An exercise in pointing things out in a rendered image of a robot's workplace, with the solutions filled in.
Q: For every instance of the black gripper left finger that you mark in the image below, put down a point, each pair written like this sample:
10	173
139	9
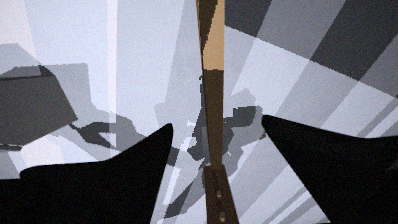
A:
129	181

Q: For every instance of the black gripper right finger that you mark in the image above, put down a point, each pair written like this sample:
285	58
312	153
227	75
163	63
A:
340	171

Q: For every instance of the long brown wooden rail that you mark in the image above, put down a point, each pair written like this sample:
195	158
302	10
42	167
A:
211	28

